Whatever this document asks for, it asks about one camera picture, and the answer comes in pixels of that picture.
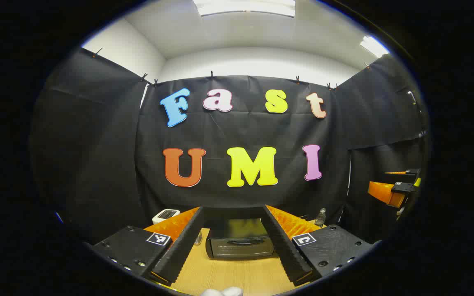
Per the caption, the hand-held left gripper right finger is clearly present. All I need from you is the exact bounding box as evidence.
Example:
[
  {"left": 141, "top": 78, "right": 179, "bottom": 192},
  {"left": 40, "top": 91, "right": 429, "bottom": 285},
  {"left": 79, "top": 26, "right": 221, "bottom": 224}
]
[{"left": 262, "top": 204, "right": 374, "bottom": 287}]

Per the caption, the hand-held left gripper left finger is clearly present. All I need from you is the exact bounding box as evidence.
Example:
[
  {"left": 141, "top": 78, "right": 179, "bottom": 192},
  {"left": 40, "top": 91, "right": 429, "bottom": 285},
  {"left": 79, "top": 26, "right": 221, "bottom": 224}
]
[{"left": 91, "top": 206, "right": 204, "bottom": 287}]

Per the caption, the black electric oven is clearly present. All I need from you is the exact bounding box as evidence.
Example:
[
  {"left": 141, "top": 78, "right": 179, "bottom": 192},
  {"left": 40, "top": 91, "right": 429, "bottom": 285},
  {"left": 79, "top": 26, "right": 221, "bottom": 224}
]
[{"left": 205, "top": 218, "right": 277, "bottom": 259}]

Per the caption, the white toaster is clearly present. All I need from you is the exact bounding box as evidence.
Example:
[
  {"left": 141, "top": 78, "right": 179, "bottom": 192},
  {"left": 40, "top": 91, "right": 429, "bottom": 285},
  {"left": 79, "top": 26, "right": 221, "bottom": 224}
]
[{"left": 152, "top": 209, "right": 181, "bottom": 224}]

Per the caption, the grey metal pole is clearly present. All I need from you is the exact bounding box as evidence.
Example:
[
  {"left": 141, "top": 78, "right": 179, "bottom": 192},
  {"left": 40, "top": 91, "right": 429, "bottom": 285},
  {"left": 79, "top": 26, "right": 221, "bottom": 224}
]
[{"left": 407, "top": 90, "right": 428, "bottom": 138}]

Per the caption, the black backdrop cloth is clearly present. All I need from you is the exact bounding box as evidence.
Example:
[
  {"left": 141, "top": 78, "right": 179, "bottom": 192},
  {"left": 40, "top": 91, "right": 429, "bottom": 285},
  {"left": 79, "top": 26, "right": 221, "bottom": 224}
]
[{"left": 29, "top": 47, "right": 429, "bottom": 243}]

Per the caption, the small ceiling light panel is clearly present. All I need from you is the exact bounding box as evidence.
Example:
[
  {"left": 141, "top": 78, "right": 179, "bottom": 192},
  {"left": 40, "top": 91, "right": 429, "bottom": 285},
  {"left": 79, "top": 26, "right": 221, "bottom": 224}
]
[{"left": 360, "top": 36, "right": 390, "bottom": 58}]

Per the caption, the large ceiling light panel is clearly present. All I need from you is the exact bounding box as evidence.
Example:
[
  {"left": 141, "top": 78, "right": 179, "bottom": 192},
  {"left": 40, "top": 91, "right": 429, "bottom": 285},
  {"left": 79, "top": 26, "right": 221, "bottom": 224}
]
[{"left": 193, "top": 0, "right": 296, "bottom": 17}]

